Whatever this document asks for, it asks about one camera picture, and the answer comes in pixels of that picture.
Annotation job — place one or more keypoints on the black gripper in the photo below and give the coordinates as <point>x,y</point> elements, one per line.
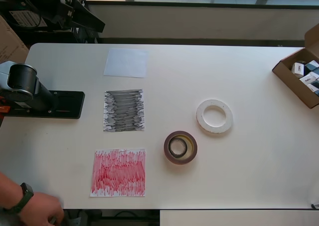
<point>64,7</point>

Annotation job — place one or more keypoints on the black tape roll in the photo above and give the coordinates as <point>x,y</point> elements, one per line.
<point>178,156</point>

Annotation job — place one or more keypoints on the red tape roll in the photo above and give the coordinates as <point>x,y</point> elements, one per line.
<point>179,162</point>

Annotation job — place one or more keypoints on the white tape roll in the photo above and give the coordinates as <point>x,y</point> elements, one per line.
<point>214,132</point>

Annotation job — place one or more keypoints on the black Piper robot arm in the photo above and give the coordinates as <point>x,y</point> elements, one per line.
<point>22,78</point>

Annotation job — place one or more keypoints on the person's left forearm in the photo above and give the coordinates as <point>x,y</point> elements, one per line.
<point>7,186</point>

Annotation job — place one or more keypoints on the person's left hand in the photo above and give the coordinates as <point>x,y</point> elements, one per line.
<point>42,208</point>

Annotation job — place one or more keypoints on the plain white paper sheet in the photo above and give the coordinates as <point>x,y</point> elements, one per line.
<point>124,63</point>

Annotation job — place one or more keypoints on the black box white label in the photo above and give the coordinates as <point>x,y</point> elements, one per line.
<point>27,19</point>

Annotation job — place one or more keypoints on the Huntkey cardboard box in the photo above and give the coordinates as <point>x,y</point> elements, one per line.
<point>10,41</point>

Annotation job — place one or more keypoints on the black scribbled paper sheet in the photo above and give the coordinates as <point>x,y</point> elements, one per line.
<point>124,111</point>

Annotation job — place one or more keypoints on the red scribbled paper sheet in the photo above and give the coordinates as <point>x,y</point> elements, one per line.
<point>117,173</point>

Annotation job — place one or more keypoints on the dark green wristwatch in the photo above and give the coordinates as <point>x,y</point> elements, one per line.
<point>27,189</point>

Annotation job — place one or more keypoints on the small white printed carton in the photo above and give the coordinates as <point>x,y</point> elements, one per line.
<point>298,69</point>
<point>307,79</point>
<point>314,89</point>

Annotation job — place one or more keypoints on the open cardboard box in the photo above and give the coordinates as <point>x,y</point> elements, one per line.
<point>294,89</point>

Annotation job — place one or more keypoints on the small navy carton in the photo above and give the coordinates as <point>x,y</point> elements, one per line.
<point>311,66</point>

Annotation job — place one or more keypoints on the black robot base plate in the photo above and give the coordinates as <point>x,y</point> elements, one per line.
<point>69,106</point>

